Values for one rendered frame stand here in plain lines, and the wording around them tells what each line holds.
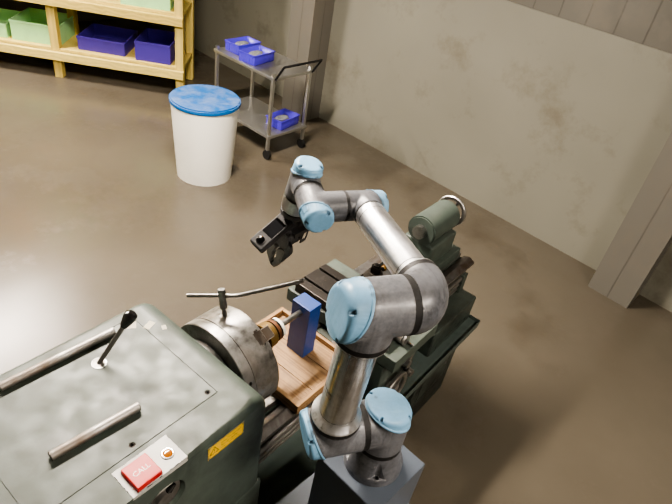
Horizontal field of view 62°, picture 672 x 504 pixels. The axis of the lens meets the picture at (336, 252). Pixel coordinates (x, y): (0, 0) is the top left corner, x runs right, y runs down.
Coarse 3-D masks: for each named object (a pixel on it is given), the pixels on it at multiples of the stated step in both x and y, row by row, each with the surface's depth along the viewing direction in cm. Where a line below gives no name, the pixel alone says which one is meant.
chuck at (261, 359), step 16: (208, 320) 158; (224, 320) 158; (240, 320) 158; (240, 336) 155; (256, 352) 155; (272, 352) 159; (256, 368) 154; (272, 368) 159; (256, 384) 155; (272, 384) 161
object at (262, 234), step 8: (280, 216) 148; (272, 224) 147; (280, 224) 147; (288, 224) 146; (264, 232) 146; (272, 232) 146; (280, 232) 146; (256, 240) 145; (264, 240) 145; (272, 240) 145; (256, 248) 146; (264, 248) 145
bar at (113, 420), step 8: (128, 408) 125; (136, 408) 126; (112, 416) 123; (120, 416) 124; (128, 416) 125; (96, 424) 121; (104, 424) 121; (112, 424) 123; (88, 432) 119; (96, 432) 120; (72, 440) 117; (80, 440) 118; (88, 440) 119; (56, 448) 115; (64, 448) 116; (72, 448) 117; (56, 456) 115
